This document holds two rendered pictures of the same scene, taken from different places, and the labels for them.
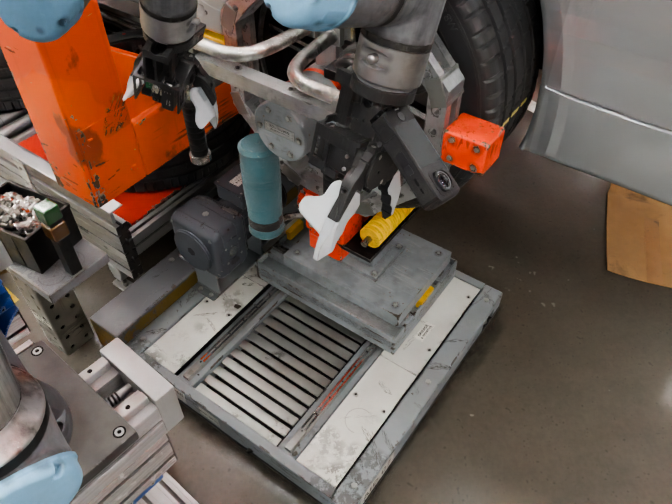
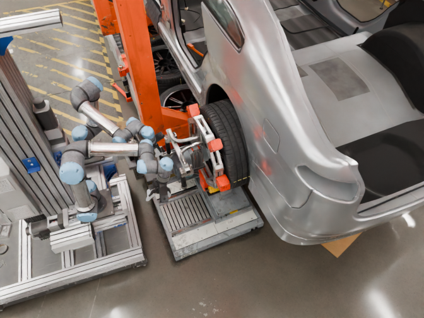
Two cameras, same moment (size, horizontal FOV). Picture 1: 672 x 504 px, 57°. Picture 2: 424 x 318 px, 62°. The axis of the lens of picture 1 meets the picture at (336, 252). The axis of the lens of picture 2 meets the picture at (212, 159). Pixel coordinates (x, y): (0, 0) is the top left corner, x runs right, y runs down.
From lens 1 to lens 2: 165 cm
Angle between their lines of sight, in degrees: 22
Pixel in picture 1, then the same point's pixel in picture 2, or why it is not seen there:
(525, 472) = (231, 276)
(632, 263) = not seen: hidden behind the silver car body
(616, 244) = not seen: hidden behind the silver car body
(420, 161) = (161, 194)
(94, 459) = (105, 214)
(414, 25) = (161, 175)
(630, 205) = not seen: hidden behind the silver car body
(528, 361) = (258, 247)
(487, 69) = (229, 168)
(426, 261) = (239, 201)
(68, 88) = (147, 122)
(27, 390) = (92, 202)
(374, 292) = (216, 203)
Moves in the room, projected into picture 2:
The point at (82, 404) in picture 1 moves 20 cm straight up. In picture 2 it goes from (108, 204) to (101, 187)
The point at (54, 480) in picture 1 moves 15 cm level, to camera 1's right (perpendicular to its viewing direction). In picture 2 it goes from (91, 216) to (110, 228)
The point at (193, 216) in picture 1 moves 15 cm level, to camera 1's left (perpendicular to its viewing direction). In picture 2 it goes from (176, 159) to (163, 153)
